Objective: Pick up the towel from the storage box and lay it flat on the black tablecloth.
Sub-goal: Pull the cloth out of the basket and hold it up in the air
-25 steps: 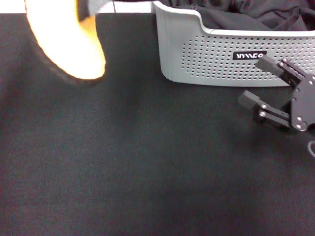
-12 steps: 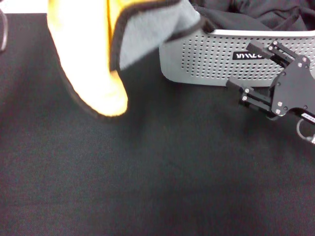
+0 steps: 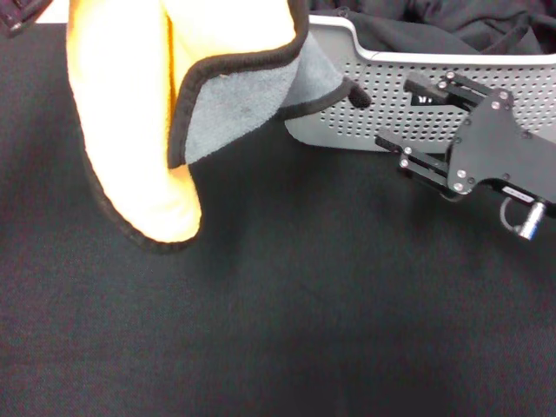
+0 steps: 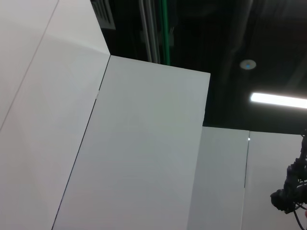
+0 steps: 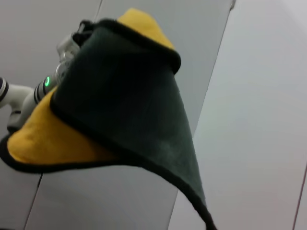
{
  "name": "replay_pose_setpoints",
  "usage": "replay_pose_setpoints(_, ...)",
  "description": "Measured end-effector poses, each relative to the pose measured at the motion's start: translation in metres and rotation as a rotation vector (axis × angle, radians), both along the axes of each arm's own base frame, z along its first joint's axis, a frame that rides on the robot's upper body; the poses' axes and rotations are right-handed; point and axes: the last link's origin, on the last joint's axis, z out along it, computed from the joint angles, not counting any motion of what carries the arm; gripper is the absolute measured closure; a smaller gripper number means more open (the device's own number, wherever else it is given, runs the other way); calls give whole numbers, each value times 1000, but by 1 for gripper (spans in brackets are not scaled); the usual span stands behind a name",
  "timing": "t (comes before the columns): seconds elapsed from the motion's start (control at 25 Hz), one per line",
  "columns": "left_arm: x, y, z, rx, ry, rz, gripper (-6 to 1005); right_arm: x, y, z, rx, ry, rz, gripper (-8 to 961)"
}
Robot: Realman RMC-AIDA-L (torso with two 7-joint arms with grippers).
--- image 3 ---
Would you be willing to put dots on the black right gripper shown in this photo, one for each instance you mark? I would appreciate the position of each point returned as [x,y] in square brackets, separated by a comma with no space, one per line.
[499,143]

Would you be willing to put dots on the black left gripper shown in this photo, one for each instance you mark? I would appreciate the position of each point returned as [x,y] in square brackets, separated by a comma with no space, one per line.
[15,17]

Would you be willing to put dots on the yellow and grey towel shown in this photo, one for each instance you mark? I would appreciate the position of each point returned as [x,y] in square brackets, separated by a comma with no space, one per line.
[130,108]

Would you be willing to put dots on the grey perforated storage box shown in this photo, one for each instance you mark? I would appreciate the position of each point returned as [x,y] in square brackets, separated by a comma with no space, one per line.
[391,87]

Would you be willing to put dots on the black cloth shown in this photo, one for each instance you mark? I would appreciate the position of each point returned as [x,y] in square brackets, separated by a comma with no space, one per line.
[434,26]

